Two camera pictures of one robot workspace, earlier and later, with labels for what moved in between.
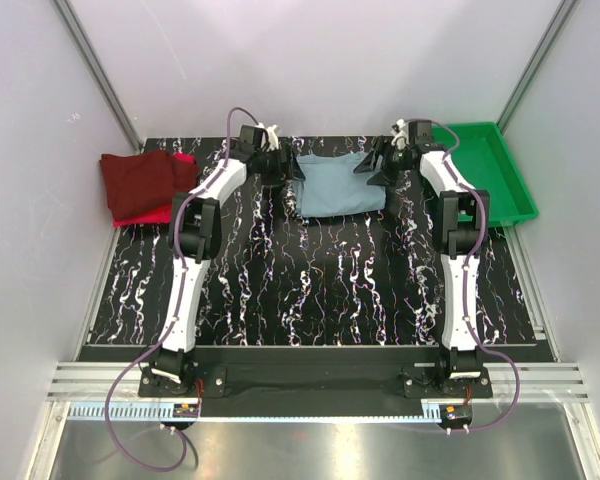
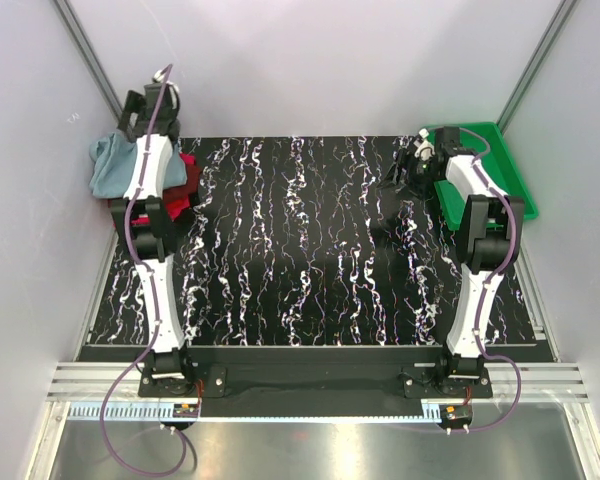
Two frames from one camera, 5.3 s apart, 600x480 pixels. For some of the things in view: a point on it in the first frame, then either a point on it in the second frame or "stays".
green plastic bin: [484, 158] stays
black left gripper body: [270, 167] → [137, 105]
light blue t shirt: [332, 188] → [114, 155]
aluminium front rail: [539, 381] stays
